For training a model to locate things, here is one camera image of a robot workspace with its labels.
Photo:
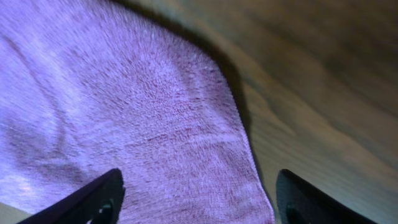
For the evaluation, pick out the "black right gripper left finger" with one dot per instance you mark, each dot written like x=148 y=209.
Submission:
x=98 y=202

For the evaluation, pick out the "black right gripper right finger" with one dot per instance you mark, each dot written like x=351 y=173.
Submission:
x=300 y=202

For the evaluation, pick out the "purple cloth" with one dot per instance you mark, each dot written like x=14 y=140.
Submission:
x=87 y=86

